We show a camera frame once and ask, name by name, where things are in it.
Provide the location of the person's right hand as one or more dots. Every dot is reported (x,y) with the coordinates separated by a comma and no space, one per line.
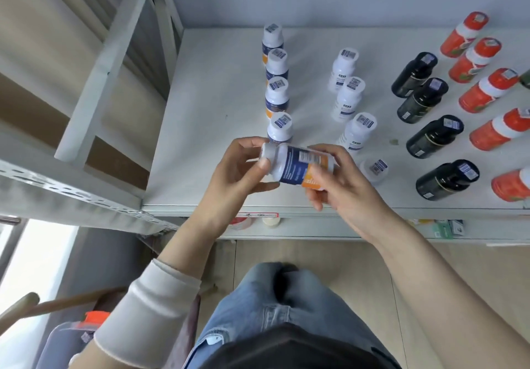
(356,203)

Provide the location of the person's left hand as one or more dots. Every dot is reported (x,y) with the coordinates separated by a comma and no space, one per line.
(227,186)

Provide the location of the white cap navy orange bottle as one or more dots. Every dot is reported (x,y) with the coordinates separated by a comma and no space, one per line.
(276,64)
(294,166)
(276,95)
(272,39)
(280,126)

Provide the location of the black bottle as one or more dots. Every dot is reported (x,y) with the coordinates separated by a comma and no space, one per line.
(434,137)
(422,100)
(414,75)
(447,180)

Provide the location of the white metal shelf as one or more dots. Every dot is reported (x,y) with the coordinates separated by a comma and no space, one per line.
(101,75)

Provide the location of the silver cap green bottle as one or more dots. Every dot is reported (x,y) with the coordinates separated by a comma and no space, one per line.
(526,79)

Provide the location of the clear storage box orange latches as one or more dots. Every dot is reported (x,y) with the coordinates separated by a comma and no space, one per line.
(58,344)

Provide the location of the person's left forearm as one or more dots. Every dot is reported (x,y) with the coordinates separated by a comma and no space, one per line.
(186,248)

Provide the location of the row of red-capped orange bottles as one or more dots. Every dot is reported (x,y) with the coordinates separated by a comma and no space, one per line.
(207,112)

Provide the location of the person's blue jeans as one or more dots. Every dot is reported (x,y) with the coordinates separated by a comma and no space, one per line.
(256,298)

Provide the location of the person's black shirt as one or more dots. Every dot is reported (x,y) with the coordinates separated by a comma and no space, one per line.
(290,352)

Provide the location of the red plastic packets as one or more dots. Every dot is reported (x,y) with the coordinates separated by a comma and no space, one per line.
(240,222)

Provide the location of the red bordered white label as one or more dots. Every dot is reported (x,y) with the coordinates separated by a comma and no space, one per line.
(256,214)

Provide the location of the cream plastic jar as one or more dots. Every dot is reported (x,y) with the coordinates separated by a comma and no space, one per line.
(271,221)

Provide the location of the small yellow item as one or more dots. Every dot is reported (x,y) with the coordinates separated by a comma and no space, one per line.
(424,221)

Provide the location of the small green box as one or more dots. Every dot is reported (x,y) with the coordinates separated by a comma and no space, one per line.
(443,230)

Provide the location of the small blue white box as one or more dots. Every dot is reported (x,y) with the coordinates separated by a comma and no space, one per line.
(456,227)

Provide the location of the white knit wristband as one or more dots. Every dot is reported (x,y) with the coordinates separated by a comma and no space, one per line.
(145,315)

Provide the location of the wooden chair brown seat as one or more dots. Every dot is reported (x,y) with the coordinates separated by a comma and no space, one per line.
(74,300)

